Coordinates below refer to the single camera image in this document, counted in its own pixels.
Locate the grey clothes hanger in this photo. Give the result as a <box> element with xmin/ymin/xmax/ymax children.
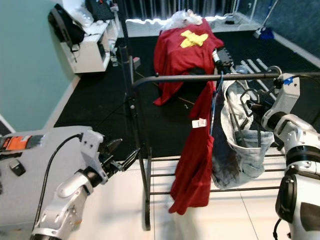
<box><xmin>230</xmin><ymin>65</ymin><xmax>286</xmax><ymax>146</ymax></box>

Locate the blue plastic clothes hanger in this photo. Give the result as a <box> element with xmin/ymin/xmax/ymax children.
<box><xmin>210</xmin><ymin>72</ymin><xmax>226</xmax><ymax>126</ymax></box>

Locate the black floor carpet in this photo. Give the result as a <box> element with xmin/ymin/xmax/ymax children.
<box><xmin>55</xmin><ymin>30</ymin><xmax>320</xmax><ymax>161</ymax></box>

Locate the red t-shirt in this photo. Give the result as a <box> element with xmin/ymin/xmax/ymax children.
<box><xmin>169</xmin><ymin>80</ymin><xmax>216</xmax><ymax>216</ymax></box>

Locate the mop with blue head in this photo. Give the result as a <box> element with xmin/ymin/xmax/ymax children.
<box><xmin>254</xmin><ymin>0</ymin><xmax>278</xmax><ymax>41</ymax></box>

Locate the orange and black packet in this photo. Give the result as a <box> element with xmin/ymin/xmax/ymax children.
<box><xmin>2</xmin><ymin>134</ymin><xmax>42</xmax><ymax>152</ymax></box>

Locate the small grey box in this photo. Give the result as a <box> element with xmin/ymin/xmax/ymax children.
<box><xmin>131</xmin><ymin>56</ymin><xmax>142</xmax><ymax>70</ymax></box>

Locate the black metal clothes rack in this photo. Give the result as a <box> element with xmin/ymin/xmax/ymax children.
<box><xmin>120</xmin><ymin>42</ymin><xmax>320</xmax><ymax>232</ymax></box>

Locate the small clear plastic bottle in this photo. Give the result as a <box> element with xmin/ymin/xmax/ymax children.
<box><xmin>110</xmin><ymin>42</ymin><xmax>119</xmax><ymax>67</ymax></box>

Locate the grey upholstered ottoman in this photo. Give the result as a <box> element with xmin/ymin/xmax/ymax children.
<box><xmin>0</xmin><ymin>125</ymin><xmax>86</xmax><ymax>231</ymax></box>

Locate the small black remote device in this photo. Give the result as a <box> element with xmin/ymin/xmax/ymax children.
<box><xmin>9</xmin><ymin>159</ymin><xmax>27</xmax><ymax>177</ymax></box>

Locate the white shelf unit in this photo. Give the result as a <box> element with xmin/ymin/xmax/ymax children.
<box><xmin>60</xmin><ymin>20</ymin><xmax>121</xmax><ymax>74</ymax></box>

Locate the red flag covered table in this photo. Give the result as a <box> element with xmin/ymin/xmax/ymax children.
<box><xmin>152</xmin><ymin>19</ymin><xmax>225</xmax><ymax>107</ymax></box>

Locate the crumpled white plastic bag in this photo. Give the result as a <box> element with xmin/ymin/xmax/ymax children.
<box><xmin>167</xmin><ymin>9</ymin><xmax>206</xmax><ymax>28</ymax></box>

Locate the clear plastic bag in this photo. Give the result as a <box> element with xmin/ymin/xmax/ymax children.
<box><xmin>72</xmin><ymin>7</ymin><xmax>95</xmax><ymax>27</ymax></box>

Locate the black backpack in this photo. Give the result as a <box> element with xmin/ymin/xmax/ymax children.
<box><xmin>85</xmin><ymin>0</ymin><xmax>115</xmax><ymax>22</ymax></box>

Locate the dark window curtain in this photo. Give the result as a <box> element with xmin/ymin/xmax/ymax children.
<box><xmin>120</xmin><ymin>0</ymin><xmax>256</xmax><ymax>23</ymax></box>

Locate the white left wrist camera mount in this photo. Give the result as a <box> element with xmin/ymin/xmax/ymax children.
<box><xmin>80</xmin><ymin>130</ymin><xmax>106</xmax><ymax>173</ymax></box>

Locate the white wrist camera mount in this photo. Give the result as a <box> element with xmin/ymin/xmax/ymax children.
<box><xmin>272</xmin><ymin>74</ymin><xmax>301</xmax><ymax>118</ymax></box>
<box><xmin>80</xmin><ymin>130</ymin><xmax>106</xmax><ymax>173</ymax></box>

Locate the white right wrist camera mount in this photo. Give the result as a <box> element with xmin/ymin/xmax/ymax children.
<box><xmin>272</xmin><ymin>74</ymin><xmax>301</xmax><ymax>118</ymax></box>

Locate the black machine with cables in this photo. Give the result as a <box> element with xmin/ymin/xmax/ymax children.
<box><xmin>212</xmin><ymin>47</ymin><xmax>236</xmax><ymax>73</ymax></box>

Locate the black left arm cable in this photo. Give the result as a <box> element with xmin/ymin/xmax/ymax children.
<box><xmin>40</xmin><ymin>132</ymin><xmax>83</xmax><ymax>221</ymax></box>

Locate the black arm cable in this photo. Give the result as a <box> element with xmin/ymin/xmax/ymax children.
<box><xmin>40</xmin><ymin>132</ymin><xmax>83</xmax><ymax>221</ymax></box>
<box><xmin>272</xmin><ymin>71</ymin><xmax>320</xmax><ymax>240</ymax></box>

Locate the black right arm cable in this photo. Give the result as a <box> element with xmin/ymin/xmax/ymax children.
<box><xmin>272</xmin><ymin>71</ymin><xmax>320</xmax><ymax>240</ymax></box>

